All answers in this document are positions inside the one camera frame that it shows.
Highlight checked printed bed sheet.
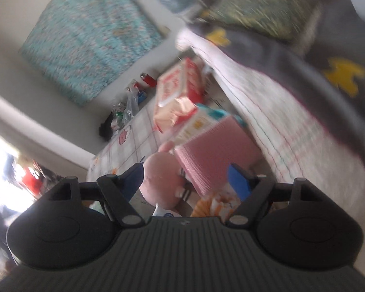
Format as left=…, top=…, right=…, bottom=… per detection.
left=86, top=96, right=280, bottom=216

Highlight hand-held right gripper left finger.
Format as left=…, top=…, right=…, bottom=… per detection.
left=46, top=163, right=146, bottom=228

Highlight white checked quilt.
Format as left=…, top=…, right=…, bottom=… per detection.
left=176, top=29, right=365, bottom=186

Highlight white packet with blue logo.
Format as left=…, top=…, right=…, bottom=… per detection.
left=154, top=203, right=183, bottom=218

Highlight pink waffle cloth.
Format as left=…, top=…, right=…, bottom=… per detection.
left=174, top=116, right=262, bottom=197

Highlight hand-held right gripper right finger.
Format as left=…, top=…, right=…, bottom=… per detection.
left=227, top=163, right=323, bottom=227

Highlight red plastic bag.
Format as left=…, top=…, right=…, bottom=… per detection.
left=21, top=164, right=42, bottom=196

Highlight orange white cloth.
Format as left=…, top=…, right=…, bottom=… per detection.
left=191, top=189, right=241, bottom=218

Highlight small plastic bag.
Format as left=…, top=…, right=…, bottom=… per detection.
left=123, top=87, right=140, bottom=123

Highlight teal floral wall cloth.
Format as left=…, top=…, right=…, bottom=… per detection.
left=18, top=0, right=165, bottom=108

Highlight green yellow patterned pillow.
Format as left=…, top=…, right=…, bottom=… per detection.
left=201, top=0, right=344, bottom=41

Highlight pink plush toy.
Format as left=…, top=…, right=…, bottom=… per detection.
left=138, top=141, right=189, bottom=207

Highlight white teal wipes pack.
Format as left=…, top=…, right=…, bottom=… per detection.
left=170, top=103, right=248, bottom=146

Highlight red thermos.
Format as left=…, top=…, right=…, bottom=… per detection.
left=139, top=72, right=157, bottom=88

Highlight red wet wipes pack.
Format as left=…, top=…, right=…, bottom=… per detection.
left=156, top=58, right=208, bottom=108

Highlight grey blanket with yellow marks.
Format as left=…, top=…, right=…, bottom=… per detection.
left=185, top=0, right=365, bottom=172

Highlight black cloth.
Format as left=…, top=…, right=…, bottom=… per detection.
left=99, top=112, right=117, bottom=140

